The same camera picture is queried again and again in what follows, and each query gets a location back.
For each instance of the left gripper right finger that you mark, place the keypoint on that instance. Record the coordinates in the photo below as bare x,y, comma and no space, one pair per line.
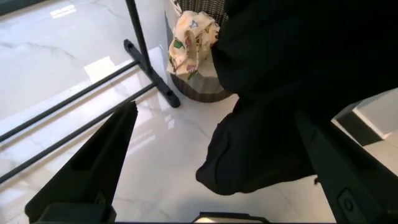
373,193

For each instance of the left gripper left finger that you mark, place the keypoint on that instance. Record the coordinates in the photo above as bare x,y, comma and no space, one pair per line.
77,193

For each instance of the black garment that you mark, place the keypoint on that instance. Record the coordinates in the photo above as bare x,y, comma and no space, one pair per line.
280,62

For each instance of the black clothes rack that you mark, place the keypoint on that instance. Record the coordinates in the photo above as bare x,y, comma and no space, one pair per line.
141,43

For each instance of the white laundry basket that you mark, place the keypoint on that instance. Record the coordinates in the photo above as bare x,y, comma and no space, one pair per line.
205,90

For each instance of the cream printed garment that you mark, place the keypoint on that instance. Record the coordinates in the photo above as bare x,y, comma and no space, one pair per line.
189,46

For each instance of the window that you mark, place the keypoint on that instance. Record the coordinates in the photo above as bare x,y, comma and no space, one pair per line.
12,4

